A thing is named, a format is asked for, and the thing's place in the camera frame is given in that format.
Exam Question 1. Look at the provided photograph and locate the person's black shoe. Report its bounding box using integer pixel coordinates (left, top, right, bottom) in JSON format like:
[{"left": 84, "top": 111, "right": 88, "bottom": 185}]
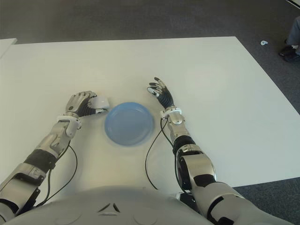
[{"left": 278, "top": 16, "right": 300, "bottom": 63}]

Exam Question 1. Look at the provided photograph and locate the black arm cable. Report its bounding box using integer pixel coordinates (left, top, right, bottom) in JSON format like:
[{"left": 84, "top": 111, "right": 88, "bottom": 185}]
[
  {"left": 35, "top": 140, "right": 78, "bottom": 208},
  {"left": 144, "top": 116, "right": 183, "bottom": 190}
]

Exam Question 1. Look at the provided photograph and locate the white side table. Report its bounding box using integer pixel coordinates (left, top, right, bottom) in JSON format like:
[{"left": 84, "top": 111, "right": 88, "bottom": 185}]
[{"left": 0, "top": 37, "right": 18, "bottom": 59}]

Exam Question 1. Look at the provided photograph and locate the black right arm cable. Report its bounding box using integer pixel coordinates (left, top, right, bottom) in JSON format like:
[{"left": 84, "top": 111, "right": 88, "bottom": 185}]
[{"left": 144, "top": 116, "right": 183, "bottom": 190}]

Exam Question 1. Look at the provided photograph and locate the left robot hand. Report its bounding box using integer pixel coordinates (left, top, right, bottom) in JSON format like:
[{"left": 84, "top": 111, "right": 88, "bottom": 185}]
[{"left": 65, "top": 90, "right": 110, "bottom": 118}]

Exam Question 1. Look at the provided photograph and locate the white wall charger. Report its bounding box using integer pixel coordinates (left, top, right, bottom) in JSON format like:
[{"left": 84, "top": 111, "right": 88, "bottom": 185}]
[{"left": 88, "top": 96, "right": 111, "bottom": 110}]

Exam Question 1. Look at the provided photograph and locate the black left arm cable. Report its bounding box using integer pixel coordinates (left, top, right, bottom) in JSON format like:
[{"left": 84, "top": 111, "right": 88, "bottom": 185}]
[{"left": 35, "top": 140, "right": 78, "bottom": 208}]

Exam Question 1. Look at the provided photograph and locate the blue plastic plate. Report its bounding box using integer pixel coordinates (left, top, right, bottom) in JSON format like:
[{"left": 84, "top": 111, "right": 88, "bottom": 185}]
[{"left": 104, "top": 101, "right": 155, "bottom": 146}]

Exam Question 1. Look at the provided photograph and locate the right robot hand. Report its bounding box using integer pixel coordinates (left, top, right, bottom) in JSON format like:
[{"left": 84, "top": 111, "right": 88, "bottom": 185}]
[{"left": 147, "top": 76, "right": 176, "bottom": 110}]

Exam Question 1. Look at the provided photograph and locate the grey robot torso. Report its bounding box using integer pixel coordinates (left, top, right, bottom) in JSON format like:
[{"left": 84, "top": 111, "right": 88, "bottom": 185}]
[{"left": 2, "top": 184, "right": 211, "bottom": 225}]

